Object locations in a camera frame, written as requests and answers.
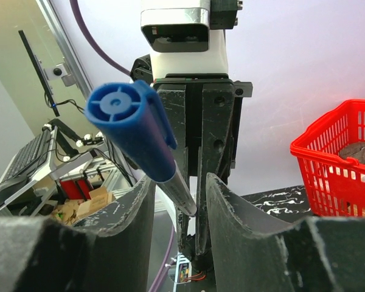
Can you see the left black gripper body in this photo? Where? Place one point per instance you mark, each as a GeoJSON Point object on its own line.
{"type": "Point", "coordinates": [194, 88]}

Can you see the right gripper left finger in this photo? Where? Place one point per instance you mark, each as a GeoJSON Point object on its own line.
{"type": "Point", "coordinates": [107, 251]}

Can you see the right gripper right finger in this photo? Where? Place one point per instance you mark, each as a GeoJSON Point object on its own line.
{"type": "Point", "coordinates": [253, 251]}

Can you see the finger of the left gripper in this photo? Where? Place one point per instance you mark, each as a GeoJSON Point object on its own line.
{"type": "Point", "coordinates": [217, 106]}
{"type": "Point", "coordinates": [170, 134]}

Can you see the blue capped whiteboard marker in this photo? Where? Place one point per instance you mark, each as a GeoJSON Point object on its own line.
{"type": "Point", "coordinates": [132, 117]}

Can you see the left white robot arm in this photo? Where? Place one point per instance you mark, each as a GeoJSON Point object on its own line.
{"type": "Point", "coordinates": [141, 68]}

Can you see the red plastic shopping basket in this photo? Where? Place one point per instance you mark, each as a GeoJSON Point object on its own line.
{"type": "Point", "coordinates": [334, 186]}

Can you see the black keyboard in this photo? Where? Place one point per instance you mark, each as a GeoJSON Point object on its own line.
{"type": "Point", "coordinates": [29, 158]}

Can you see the black monitor on stand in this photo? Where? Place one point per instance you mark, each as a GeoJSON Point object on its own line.
{"type": "Point", "coordinates": [48, 95]}

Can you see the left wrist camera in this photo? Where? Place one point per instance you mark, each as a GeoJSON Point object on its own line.
{"type": "Point", "coordinates": [188, 38]}

